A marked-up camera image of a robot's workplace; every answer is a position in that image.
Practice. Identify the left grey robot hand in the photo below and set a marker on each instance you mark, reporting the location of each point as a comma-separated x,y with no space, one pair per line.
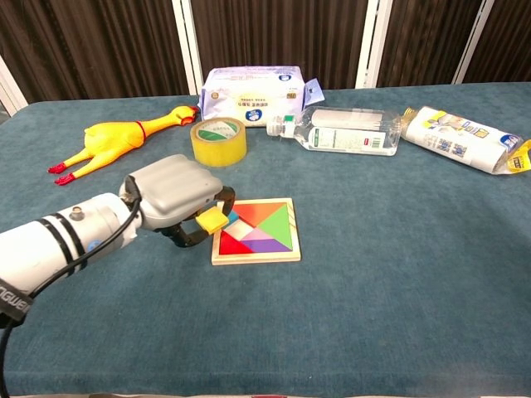
174,186

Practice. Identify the small yellow block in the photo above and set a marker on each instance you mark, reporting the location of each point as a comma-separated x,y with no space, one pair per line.
211,219

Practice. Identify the colourful wooden tangram puzzle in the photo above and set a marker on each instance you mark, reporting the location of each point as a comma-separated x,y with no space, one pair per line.
257,259

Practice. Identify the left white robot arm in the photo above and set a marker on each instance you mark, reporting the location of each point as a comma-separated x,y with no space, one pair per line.
41,248

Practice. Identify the blue triangle tangram piece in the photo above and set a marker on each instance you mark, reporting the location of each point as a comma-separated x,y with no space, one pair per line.
233,216

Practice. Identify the red triangle tangram piece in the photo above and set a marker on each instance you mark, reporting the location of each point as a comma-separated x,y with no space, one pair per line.
232,245

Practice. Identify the orange triangle tangram piece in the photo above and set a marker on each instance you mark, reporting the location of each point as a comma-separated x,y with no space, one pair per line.
261,211

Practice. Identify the purple parallelogram tangram piece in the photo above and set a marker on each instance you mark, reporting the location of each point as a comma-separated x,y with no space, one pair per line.
267,246

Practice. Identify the green triangle tangram piece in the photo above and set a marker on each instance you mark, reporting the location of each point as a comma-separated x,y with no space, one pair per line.
278,228

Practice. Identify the yellow tape roll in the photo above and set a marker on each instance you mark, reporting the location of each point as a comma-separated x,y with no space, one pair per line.
217,153

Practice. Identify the yellow rubber chicken toy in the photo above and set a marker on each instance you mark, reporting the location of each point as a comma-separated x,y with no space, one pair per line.
112,139

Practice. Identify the white wet wipes pack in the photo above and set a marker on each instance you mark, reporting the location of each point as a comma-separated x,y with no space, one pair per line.
249,95

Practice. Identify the dark brown curtain panel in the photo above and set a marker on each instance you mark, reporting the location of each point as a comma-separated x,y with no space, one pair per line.
423,41
510,37
83,41
278,33

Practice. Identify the clear plastic water bottle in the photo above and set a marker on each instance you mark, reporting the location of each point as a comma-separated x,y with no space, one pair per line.
352,137

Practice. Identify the teal table cloth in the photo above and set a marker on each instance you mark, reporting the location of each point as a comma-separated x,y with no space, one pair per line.
332,311

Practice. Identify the white wrapped bag roll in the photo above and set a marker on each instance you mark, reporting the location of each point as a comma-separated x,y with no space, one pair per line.
452,141

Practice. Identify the white frame post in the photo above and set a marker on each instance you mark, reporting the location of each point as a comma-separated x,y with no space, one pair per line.
186,41
470,41
10,87
367,41

